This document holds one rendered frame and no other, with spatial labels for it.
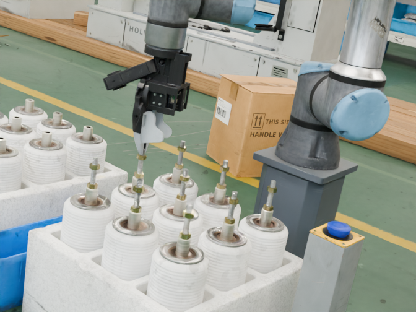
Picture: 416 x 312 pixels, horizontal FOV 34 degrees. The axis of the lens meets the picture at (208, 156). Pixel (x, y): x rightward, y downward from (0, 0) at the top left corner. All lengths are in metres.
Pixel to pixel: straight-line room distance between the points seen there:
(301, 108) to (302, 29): 1.75
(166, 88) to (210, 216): 0.27
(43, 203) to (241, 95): 0.96
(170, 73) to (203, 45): 2.24
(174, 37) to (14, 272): 0.55
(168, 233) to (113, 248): 0.12
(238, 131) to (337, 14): 1.26
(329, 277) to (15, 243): 0.67
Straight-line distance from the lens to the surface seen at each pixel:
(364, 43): 1.37
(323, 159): 1.53
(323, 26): 3.26
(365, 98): 1.37
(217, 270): 1.19
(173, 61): 1.25
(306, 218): 1.55
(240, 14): 1.27
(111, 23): 3.91
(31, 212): 1.50
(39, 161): 1.53
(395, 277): 1.84
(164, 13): 1.22
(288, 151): 1.53
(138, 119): 1.27
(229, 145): 2.32
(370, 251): 1.95
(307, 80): 1.51
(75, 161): 1.61
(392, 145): 2.95
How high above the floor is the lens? 0.75
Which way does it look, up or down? 18 degrees down
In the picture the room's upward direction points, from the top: 10 degrees clockwise
